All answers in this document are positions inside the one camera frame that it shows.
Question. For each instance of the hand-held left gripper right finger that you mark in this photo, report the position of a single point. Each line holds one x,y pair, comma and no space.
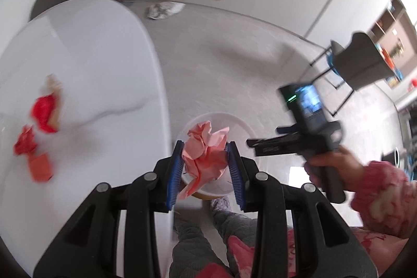
237,180

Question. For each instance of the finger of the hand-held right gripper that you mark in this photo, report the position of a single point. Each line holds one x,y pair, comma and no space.
285,130
270,147

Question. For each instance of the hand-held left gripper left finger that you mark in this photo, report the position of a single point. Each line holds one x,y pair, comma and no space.
174,180

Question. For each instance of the pink paper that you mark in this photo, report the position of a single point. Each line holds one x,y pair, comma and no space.
205,157

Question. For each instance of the white round bin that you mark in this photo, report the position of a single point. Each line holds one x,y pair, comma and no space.
228,121

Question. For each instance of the person's right forearm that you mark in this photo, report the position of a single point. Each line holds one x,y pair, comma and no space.
381,196

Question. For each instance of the person's right hand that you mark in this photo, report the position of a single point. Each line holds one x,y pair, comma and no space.
348,167

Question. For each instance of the person's grey quilted pants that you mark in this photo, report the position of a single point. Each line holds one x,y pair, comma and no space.
192,245

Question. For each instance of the grey chair with black legs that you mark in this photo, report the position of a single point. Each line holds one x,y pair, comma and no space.
361,59

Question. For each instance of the wooden open shelf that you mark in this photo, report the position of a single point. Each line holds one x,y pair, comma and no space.
395,37

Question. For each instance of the orange paper piece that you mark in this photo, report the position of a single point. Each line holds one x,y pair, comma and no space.
40,167

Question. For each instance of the red crumpled wrapper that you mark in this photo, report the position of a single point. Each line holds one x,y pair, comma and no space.
44,112

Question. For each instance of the person's pink patterned top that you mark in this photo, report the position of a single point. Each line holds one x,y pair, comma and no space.
384,247

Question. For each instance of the red crumpled paper ball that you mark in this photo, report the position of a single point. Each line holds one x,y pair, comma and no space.
24,143

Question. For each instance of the white bag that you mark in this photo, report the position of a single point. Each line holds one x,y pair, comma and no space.
164,10

